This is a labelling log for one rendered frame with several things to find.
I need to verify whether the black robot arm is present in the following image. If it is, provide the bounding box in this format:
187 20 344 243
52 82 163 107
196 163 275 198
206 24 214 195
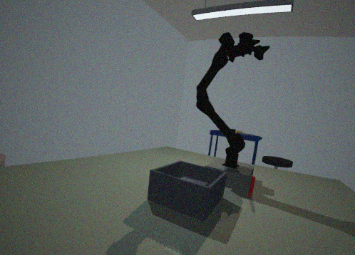
196 32 253 168

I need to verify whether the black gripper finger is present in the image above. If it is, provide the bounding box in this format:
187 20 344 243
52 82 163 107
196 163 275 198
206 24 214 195
262 46 269 53
251 39 260 46

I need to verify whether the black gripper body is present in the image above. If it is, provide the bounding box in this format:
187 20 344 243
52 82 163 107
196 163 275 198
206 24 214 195
238 38 264 60

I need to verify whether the red peg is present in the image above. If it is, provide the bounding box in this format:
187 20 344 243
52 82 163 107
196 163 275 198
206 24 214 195
248 177 256 197

